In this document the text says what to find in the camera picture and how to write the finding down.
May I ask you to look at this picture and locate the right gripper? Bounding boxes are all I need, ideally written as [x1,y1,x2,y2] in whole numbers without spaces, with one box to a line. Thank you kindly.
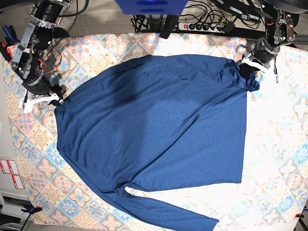
[23,72,66,113]

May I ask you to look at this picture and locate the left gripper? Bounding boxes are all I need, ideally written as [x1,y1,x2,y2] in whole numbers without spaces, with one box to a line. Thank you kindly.
[237,38,280,78]

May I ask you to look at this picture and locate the blue long-sleeve shirt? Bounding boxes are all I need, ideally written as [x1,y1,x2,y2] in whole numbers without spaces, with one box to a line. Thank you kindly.
[54,54,259,231]

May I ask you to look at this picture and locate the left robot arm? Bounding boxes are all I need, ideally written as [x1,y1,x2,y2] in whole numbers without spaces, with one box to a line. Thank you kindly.
[238,0,308,74]

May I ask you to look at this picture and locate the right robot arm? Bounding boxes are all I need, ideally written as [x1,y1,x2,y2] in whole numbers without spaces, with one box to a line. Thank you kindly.
[7,0,71,113]

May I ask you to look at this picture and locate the white power strip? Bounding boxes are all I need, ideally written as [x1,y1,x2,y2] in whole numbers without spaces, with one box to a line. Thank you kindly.
[178,22,224,33]

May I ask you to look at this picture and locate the red black clamp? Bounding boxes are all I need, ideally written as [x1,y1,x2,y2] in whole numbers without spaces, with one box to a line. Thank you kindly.
[0,42,13,63]

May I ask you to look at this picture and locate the red white labels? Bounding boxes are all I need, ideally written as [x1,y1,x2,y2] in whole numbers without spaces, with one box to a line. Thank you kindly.
[0,158,24,190]

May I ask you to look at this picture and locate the blue clamp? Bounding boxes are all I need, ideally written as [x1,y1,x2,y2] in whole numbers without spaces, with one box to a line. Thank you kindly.
[2,25,20,46]

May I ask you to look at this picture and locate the black orange corner clamp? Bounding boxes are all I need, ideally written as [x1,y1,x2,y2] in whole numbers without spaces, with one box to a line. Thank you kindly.
[21,205,42,215]

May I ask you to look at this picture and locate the blue box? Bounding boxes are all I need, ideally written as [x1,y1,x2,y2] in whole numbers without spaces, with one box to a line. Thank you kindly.
[115,0,188,15]

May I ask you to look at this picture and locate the patterned tablecloth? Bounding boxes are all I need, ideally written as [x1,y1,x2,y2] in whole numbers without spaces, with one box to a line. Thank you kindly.
[0,33,308,231]

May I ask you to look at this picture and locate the right corner clamp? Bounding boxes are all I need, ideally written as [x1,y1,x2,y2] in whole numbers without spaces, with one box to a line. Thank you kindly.
[295,208,308,218]

